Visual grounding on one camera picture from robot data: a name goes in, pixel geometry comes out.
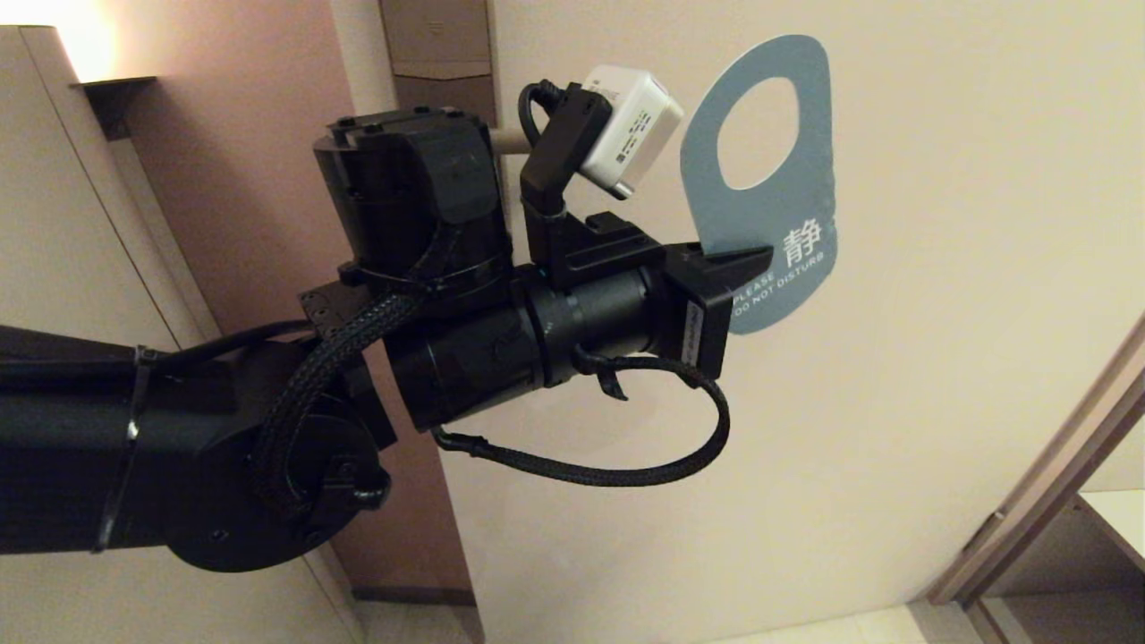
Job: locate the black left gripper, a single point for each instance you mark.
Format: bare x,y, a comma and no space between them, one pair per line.
617,313

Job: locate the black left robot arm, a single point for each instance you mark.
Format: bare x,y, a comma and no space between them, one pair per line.
72,447

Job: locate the white door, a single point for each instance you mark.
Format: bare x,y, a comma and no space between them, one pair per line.
894,402

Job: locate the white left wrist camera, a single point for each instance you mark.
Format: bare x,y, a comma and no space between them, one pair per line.
631,130

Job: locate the brown metal lock plate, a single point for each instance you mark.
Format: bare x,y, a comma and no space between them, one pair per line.
434,40

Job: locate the white and blue door hanger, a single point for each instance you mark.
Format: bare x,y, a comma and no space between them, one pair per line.
787,206

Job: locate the brown door jamb panel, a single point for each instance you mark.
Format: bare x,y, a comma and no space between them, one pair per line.
259,179

